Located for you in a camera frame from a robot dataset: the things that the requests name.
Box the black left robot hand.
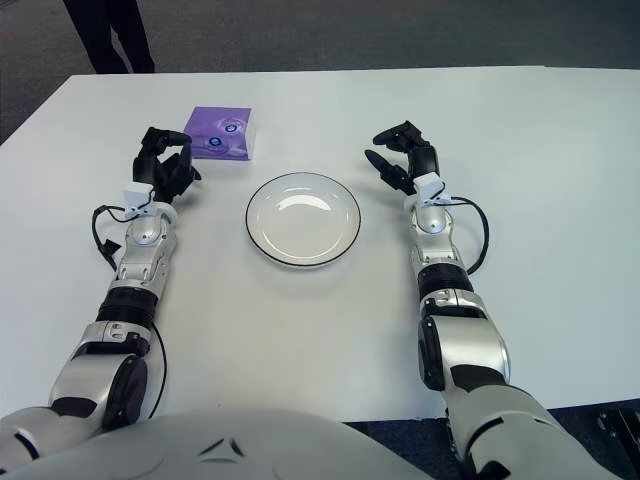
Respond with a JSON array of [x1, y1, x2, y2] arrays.
[[131, 126, 203, 205]]

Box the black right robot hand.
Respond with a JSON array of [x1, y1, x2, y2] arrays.
[[363, 119, 441, 196]]

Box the purple tissue paper pack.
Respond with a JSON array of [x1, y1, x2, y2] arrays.
[[183, 105, 259, 164]]

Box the white plate with black rim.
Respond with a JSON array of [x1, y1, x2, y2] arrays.
[[244, 172, 362, 271]]

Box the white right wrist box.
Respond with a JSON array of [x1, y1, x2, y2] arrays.
[[412, 172, 454, 207]]

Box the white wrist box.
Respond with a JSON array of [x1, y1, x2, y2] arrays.
[[412, 172, 454, 207], [121, 182, 155, 219]]

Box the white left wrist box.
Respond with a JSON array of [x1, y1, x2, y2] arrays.
[[121, 182, 155, 219]]

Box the person in dark trousers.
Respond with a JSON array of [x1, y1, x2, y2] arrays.
[[62, 0, 156, 75]]

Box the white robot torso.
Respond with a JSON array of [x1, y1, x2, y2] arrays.
[[64, 407, 436, 480]]

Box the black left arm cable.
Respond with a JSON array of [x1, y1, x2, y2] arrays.
[[91, 204, 169, 416]]

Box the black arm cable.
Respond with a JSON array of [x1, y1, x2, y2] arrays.
[[91, 204, 169, 416], [447, 196, 490, 275]]

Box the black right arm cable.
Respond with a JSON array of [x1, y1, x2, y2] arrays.
[[447, 196, 490, 275]]

